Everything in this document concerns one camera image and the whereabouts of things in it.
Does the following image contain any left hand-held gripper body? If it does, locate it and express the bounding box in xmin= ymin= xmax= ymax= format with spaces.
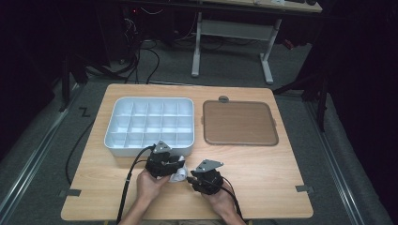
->
xmin=145 ymin=140 xmax=176 ymax=179

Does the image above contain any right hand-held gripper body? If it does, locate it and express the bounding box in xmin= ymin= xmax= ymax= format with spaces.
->
xmin=191 ymin=158 xmax=224 ymax=195

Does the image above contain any white sock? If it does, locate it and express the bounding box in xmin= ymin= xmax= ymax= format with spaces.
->
xmin=168 ymin=155 xmax=190 ymax=184

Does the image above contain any white compartment storage box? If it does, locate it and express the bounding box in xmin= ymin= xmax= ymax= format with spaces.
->
xmin=103 ymin=96 xmax=195 ymax=158

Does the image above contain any person's right hand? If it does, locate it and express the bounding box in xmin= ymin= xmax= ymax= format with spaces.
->
xmin=202 ymin=182 xmax=237 ymax=217

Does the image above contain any person's left hand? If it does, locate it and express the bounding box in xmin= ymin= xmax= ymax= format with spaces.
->
xmin=135 ymin=168 xmax=171 ymax=202

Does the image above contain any brown flat box lid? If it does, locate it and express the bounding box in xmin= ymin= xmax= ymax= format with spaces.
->
xmin=201 ymin=99 xmax=280 ymax=147

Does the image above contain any black metal stand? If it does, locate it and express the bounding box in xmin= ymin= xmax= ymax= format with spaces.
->
xmin=272 ymin=69 xmax=329 ymax=132
xmin=58 ymin=54 xmax=89 ymax=113

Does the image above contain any white-legged wooden desk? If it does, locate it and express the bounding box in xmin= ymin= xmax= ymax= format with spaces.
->
xmin=190 ymin=0 xmax=323 ymax=85

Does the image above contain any right hand-held gripper cable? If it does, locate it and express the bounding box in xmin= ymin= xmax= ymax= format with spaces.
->
xmin=219 ymin=175 xmax=246 ymax=220

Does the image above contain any hand-held gripper cable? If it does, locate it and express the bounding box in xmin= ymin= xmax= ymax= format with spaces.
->
xmin=115 ymin=144 xmax=157 ymax=225
xmin=219 ymin=175 xmax=246 ymax=220

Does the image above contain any left hand-held gripper cable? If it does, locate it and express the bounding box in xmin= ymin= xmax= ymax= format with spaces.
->
xmin=115 ymin=144 xmax=157 ymax=225

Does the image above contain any thin black floor cable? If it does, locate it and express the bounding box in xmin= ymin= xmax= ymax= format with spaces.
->
xmin=65 ymin=120 xmax=96 ymax=186

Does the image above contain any bundle of black cables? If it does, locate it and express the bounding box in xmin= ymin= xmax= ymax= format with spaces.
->
xmin=84 ymin=15 xmax=161 ymax=85

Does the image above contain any metal floor rail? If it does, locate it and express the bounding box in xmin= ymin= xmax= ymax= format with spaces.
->
xmin=304 ymin=101 xmax=366 ymax=225
xmin=0 ymin=83 xmax=83 ymax=218

